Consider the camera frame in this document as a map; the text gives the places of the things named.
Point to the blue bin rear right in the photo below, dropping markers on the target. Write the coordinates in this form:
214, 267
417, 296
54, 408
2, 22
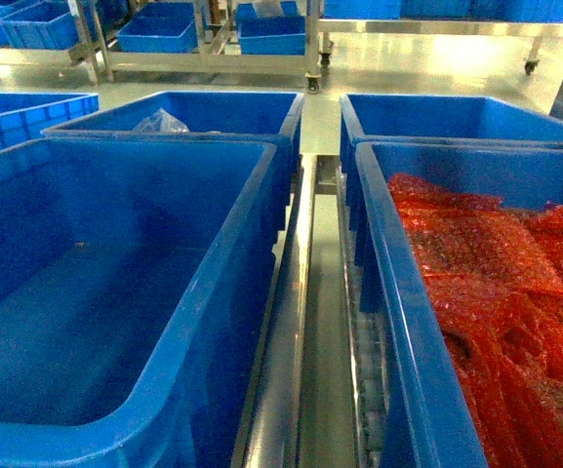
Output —
439, 120

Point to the blue bin with red bags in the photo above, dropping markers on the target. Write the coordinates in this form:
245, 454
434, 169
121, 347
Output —
429, 424

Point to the blue bin rear left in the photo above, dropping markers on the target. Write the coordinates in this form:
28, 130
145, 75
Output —
273, 117

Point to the blue bin far left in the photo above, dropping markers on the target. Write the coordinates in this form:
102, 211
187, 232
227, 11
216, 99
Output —
23, 116

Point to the blue bin front left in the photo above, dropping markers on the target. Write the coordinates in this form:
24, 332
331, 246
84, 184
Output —
133, 282

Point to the clear plastic bag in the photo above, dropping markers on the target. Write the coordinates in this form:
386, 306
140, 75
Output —
161, 121

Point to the red bubble wrap bags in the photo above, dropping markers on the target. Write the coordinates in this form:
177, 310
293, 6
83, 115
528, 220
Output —
494, 278

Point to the stainless steel shelf rack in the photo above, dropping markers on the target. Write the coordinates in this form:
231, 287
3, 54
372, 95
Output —
317, 398

